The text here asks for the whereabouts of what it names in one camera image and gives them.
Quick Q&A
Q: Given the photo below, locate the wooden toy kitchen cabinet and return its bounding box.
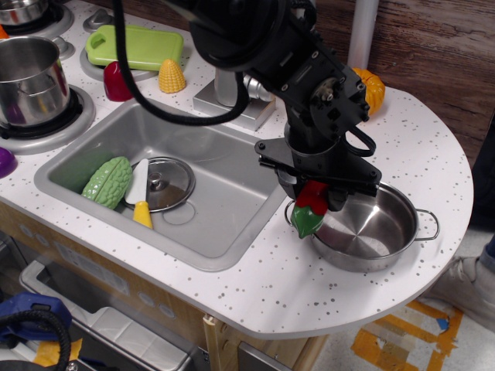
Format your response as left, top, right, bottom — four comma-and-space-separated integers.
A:
1, 203, 327, 370

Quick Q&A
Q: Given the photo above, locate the silver stove knob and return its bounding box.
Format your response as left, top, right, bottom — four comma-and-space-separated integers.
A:
52, 36, 75, 60

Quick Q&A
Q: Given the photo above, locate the green plastic cutting board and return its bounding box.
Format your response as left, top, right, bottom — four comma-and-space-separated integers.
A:
85, 25, 183, 71

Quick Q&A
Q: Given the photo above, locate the small steel pot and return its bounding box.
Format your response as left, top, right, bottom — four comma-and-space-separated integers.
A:
1, 0, 49, 26

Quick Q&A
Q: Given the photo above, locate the yellow toy corn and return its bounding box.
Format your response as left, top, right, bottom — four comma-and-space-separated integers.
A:
158, 59, 186, 94

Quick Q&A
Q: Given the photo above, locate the orange toy pumpkin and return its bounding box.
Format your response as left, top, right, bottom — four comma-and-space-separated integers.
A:
353, 68, 386, 115

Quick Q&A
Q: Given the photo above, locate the white vertical post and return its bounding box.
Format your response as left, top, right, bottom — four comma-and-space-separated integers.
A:
347, 0, 379, 69

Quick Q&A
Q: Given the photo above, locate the steel two-handled pan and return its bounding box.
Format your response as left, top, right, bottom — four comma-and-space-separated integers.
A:
285, 183, 440, 273

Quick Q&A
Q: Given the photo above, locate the toy knife yellow handle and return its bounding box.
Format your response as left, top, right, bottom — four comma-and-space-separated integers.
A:
124, 158, 154, 230

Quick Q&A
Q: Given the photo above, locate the tall steel pot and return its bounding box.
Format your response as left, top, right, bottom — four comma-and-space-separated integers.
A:
1, 36, 70, 128

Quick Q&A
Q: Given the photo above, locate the blue clamp tool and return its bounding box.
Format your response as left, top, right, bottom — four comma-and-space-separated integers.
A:
1, 292, 72, 342

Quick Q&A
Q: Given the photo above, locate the silver toy sink basin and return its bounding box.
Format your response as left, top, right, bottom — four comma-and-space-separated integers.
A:
34, 101, 287, 271

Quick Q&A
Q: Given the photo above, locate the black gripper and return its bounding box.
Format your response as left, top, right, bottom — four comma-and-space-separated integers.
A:
254, 131, 381, 212

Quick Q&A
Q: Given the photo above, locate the silver toy stove burner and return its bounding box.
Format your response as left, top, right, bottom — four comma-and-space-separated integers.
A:
1, 86, 96, 155

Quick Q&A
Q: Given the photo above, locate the glass pot lid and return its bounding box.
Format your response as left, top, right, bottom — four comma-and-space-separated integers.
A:
147, 156, 196, 213

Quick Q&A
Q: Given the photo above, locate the dark red toy vegetable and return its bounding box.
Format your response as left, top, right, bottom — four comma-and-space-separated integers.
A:
103, 61, 133, 102

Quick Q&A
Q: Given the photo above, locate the green toy bitter gourd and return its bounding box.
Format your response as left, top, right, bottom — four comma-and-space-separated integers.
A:
81, 156, 132, 209

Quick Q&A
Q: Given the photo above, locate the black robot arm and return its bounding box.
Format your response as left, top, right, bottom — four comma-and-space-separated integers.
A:
170, 1, 381, 211

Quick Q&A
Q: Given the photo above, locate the silver toy faucet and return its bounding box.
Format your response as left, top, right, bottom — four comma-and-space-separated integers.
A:
193, 69, 275, 131

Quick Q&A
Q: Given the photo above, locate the yellow tape piece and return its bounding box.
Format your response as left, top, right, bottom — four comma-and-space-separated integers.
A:
33, 339, 83, 367

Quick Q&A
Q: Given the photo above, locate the purple toy vegetable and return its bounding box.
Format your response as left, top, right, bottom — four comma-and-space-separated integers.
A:
0, 148, 18, 179

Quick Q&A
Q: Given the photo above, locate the grey shoe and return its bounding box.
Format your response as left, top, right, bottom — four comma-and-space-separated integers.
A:
422, 256, 494, 332

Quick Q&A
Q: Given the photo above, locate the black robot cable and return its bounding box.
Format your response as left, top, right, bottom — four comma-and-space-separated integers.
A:
111, 0, 251, 127

